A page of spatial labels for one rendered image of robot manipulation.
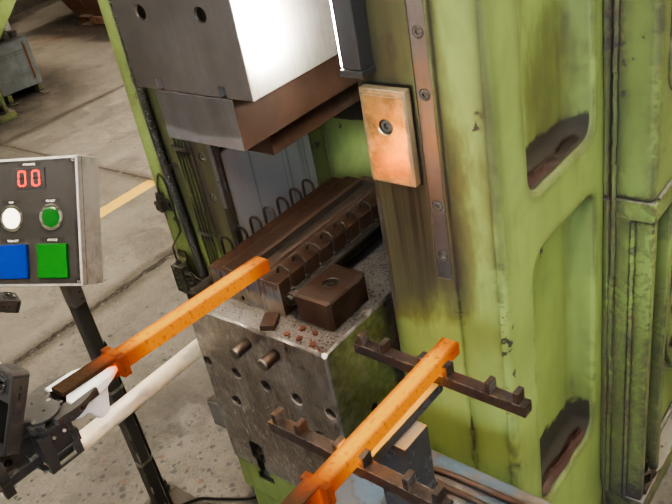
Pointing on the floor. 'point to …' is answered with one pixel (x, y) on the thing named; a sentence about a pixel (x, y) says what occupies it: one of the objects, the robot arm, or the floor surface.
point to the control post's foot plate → (180, 494)
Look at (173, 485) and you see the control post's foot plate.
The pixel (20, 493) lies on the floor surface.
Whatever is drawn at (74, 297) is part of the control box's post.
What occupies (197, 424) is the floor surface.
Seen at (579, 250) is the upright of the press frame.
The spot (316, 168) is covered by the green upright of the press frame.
